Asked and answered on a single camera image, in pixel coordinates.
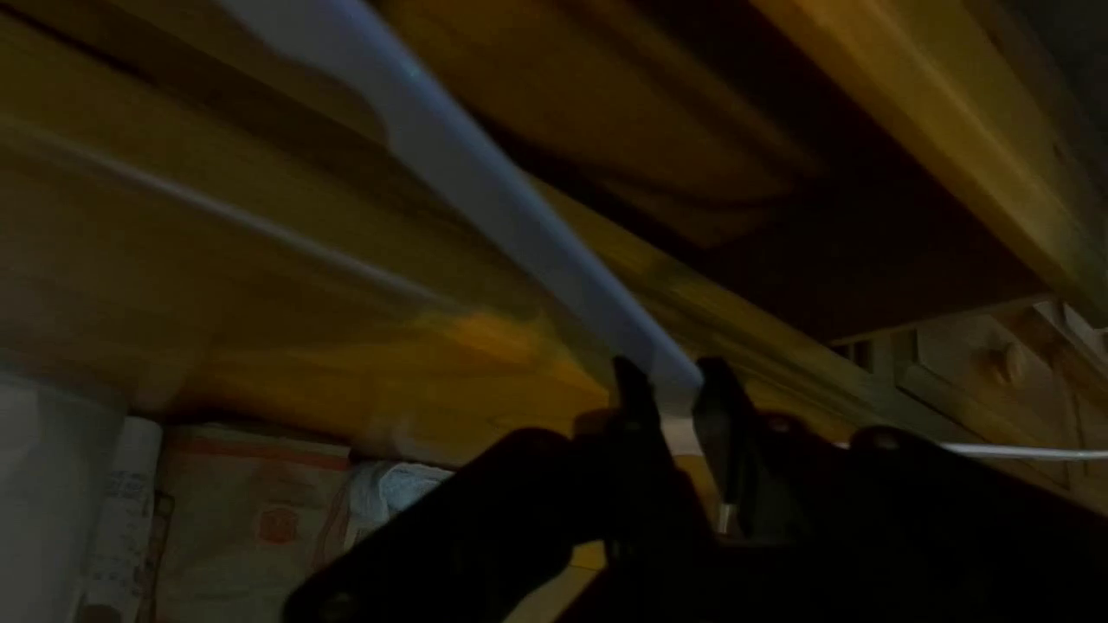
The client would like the small wooden drawer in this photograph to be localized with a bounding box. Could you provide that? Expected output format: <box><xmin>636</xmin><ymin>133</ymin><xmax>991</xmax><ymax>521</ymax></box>
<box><xmin>827</xmin><ymin>295</ymin><xmax>1108</xmax><ymax>513</ymax></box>

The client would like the white lined trash bin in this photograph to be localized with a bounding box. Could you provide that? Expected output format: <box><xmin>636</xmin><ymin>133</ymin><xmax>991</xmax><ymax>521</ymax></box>
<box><xmin>0</xmin><ymin>365</ymin><xmax>168</xmax><ymax>623</ymax></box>

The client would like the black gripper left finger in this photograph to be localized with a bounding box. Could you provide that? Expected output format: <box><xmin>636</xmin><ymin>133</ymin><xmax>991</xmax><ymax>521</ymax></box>
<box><xmin>608</xmin><ymin>351</ymin><xmax>680</xmax><ymax>463</ymax></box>

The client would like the brown paper bag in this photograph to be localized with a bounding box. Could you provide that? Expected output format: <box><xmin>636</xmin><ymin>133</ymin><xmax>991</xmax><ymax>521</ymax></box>
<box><xmin>149</xmin><ymin>417</ymin><xmax>357</xmax><ymax>623</ymax></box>

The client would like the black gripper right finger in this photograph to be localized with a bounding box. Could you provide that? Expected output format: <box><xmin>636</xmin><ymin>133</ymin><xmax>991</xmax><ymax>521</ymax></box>
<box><xmin>691</xmin><ymin>351</ymin><xmax>762</xmax><ymax>463</ymax></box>

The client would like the wooden dresser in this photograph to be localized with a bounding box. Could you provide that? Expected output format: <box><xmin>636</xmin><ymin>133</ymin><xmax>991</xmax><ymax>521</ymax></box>
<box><xmin>0</xmin><ymin>0</ymin><xmax>1108</xmax><ymax>623</ymax></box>

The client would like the white plastic clothes hanger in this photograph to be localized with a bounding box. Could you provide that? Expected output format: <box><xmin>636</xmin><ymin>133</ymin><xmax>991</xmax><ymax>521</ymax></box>
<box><xmin>217</xmin><ymin>0</ymin><xmax>1108</xmax><ymax>463</ymax></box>

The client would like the light blue cloth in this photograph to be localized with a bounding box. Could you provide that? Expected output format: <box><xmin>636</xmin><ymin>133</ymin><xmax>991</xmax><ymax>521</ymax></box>
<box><xmin>343</xmin><ymin>461</ymin><xmax>456</xmax><ymax>546</ymax></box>

